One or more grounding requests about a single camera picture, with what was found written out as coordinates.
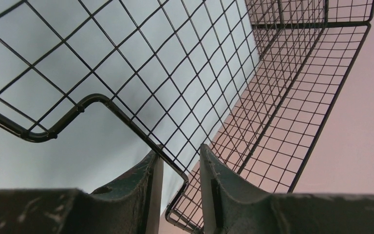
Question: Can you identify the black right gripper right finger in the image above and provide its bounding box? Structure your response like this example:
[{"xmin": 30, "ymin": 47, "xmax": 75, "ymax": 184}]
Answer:
[{"xmin": 200, "ymin": 144, "xmax": 374, "ymax": 234}]

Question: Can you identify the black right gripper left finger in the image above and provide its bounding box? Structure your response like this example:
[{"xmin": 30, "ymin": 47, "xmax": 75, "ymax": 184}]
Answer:
[{"xmin": 0, "ymin": 152, "xmax": 164, "ymax": 234}]

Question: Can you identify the light blue clipboard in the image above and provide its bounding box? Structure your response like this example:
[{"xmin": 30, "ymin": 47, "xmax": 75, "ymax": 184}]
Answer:
[{"xmin": 0, "ymin": 0, "xmax": 259, "ymax": 207}]

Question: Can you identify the black wire mesh file rack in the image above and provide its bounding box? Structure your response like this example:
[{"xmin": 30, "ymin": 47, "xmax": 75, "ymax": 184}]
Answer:
[{"xmin": 0, "ymin": 0, "xmax": 374, "ymax": 234}]

